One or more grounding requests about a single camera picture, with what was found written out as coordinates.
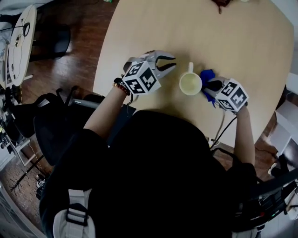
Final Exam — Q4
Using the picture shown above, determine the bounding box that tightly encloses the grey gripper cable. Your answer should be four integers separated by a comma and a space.
214, 109, 226, 143

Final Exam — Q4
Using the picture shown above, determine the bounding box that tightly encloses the metal wristwatch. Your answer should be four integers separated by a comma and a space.
113, 77, 128, 90

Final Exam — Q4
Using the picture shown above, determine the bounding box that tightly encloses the white shoulder strap black buckle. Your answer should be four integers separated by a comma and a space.
53, 188, 96, 238

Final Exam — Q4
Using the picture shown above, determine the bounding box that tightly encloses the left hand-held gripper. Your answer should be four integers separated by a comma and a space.
122, 50, 177, 96

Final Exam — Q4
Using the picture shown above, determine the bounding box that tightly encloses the red bead bracelet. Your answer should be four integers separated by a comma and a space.
113, 82, 131, 96

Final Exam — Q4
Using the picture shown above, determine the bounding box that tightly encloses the black tripod stand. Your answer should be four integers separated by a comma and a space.
10, 154, 45, 193

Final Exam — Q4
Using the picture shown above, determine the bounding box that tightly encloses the black mesh office chair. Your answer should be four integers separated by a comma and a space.
34, 86, 105, 165

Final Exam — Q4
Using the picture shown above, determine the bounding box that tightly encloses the round light wooden table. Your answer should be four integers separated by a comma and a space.
4, 4, 37, 86

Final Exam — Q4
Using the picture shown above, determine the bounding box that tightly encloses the person's black shirt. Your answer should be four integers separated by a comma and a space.
39, 110, 257, 238

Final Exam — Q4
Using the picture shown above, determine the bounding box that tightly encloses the pale yellow mug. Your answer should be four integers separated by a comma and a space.
178, 61, 203, 96

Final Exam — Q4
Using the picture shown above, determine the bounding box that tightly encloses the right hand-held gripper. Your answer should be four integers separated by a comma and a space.
203, 77, 250, 115

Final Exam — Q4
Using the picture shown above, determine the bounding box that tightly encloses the blue cloth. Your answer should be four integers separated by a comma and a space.
200, 69, 219, 109

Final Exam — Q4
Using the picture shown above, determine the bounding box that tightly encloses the person's right forearm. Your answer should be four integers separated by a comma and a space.
233, 107, 256, 165

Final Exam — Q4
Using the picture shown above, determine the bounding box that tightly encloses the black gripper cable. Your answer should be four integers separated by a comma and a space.
210, 115, 237, 147

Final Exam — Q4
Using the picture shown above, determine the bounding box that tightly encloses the person's left forearm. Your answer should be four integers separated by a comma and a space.
83, 87, 130, 145

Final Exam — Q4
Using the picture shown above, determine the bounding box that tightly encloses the white metal shelf rack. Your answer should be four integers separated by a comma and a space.
0, 130, 33, 167

